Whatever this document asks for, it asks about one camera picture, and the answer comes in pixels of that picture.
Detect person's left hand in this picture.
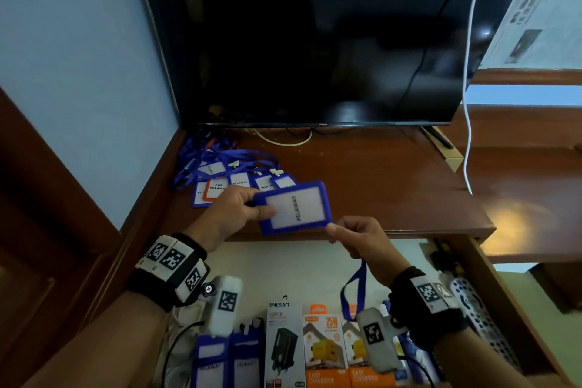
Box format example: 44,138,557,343
184,185,278,253

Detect person's right hand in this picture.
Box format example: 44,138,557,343
325,215,412,289

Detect pile of blue ID lanyards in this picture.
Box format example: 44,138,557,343
172,133,299,209

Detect black plug adapter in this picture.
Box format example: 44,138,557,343
430,249,453,273

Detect wooden drawer with white bottom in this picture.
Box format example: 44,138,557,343
150,237,569,388

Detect blue soap packet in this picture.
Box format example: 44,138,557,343
398,333,440,386

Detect large white remote control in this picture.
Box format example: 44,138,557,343
450,277,524,373

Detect white charger box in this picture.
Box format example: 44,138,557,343
264,295,306,388

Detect white cream tube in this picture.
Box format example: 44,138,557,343
394,342,412,386

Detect black left wristband with markers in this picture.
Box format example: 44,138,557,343
127,233,211,313

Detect black wristband with markers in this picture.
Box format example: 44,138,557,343
127,233,211,313
389,266,469,353

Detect black right wristband with markers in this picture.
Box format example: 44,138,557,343
389,266,469,353

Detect black television stand leg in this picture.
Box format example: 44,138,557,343
423,126,455,150

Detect brown wooden side cabinet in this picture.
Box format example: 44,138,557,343
443,105,582,266

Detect black television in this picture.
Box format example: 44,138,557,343
132,0,540,129

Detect printed newspaper sheet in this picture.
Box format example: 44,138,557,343
480,0,582,71

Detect thin beige cable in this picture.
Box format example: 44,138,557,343
253,127,313,147

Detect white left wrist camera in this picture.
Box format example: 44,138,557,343
199,276,244,338

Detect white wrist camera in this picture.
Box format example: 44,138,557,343
199,276,244,338
356,308,408,375

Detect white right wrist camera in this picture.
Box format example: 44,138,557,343
356,308,408,375

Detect black right camera cable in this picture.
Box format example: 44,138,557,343
398,355,437,388

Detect black camera cable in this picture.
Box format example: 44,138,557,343
398,355,437,388
161,320,206,388

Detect black left camera cable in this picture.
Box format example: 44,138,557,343
161,320,206,388

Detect thick white power cable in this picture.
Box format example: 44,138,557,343
461,0,481,195

